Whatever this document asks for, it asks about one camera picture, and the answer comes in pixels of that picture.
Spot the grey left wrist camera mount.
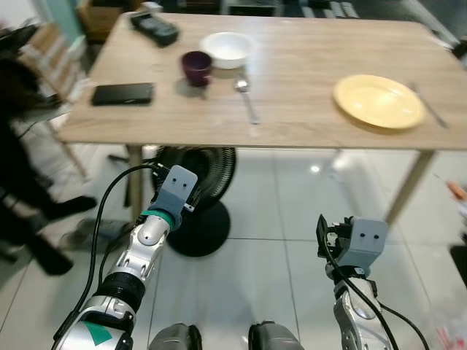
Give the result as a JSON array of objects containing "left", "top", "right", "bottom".
[{"left": 151, "top": 165, "right": 201, "bottom": 221}]

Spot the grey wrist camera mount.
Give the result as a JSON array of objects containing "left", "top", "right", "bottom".
[
  {"left": 151, "top": 165, "right": 201, "bottom": 221},
  {"left": 337, "top": 217, "right": 389, "bottom": 276}
]

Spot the black card terminal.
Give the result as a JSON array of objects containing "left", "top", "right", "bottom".
[{"left": 130, "top": 10, "right": 180, "bottom": 48}]

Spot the person in black clothes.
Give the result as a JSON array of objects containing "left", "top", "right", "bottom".
[{"left": 0, "top": 55, "right": 98, "bottom": 276}]

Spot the grey robot left leg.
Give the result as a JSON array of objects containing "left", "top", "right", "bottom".
[{"left": 148, "top": 323, "right": 203, "bottom": 350}]

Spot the black phone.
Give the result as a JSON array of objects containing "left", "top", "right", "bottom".
[{"left": 91, "top": 82, "right": 155, "bottom": 107}]

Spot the white bowl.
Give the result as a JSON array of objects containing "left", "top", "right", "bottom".
[{"left": 199, "top": 32, "right": 258, "bottom": 71}]

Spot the black floor fan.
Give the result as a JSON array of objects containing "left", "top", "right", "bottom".
[{"left": 152, "top": 146, "right": 238, "bottom": 258}]

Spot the grey robot leg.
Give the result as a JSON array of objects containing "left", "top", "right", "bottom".
[
  {"left": 248, "top": 321, "right": 304, "bottom": 350},
  {"left": 148, "top": 323, "right": 203, "bottom": 350}
]

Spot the yellow plate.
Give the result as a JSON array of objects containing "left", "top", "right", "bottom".
[{"left": 333, "top": 74, "right": 427, "bottom": 131}]

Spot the purple cup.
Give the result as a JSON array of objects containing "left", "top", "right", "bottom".
[{"left": 180, "top": 51, "right": 214, "bottom": 88}]

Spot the metal fork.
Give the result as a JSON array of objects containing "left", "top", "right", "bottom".
[{"left": 409, "top": 82, "right": 450, "bottom": 130}]

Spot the grey robot right leg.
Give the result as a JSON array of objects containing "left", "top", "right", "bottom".
[{"left": 248, "top": 321, "right": 304, "bottom": 350}]

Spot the metal spoon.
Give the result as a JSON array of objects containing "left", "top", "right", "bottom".
[{"left": 233, "top": 77, "right": 260, "bottom": 125}]

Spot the light wooden table leg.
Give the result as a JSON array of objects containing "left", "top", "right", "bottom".
[
  {"left": 383, "top": 150, "right": 433, "bottom": 228},
  {"left": 126, "top": 144, "right": 144, "bottom": 219}
]

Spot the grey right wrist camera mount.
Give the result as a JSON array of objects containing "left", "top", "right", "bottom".
[{"left": 337, "top": 217, "right": 389, "bottom": 276}]

